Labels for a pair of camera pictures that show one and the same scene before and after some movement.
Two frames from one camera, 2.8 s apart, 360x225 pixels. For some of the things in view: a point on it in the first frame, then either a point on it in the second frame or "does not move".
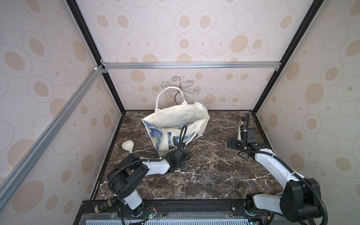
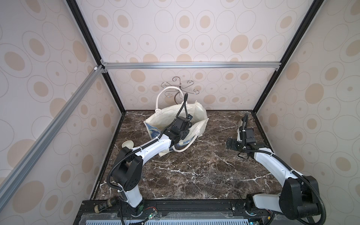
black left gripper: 183,163 -> 186,131
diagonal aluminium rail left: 12,178 does not move
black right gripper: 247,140 does not move
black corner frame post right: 314,7 does not move
